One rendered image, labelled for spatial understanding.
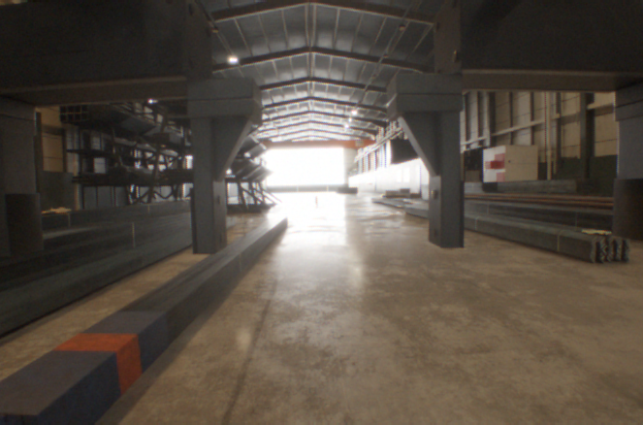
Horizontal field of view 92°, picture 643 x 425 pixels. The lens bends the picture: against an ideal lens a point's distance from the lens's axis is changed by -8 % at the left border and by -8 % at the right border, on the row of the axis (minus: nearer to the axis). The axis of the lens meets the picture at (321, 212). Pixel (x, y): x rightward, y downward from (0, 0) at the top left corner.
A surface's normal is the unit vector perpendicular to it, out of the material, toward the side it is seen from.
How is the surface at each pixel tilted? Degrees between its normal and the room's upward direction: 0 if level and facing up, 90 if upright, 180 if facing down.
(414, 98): 90
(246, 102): 90
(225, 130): 90
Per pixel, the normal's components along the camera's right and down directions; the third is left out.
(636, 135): -1.00, 0.03
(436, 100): 0.00, 0.07
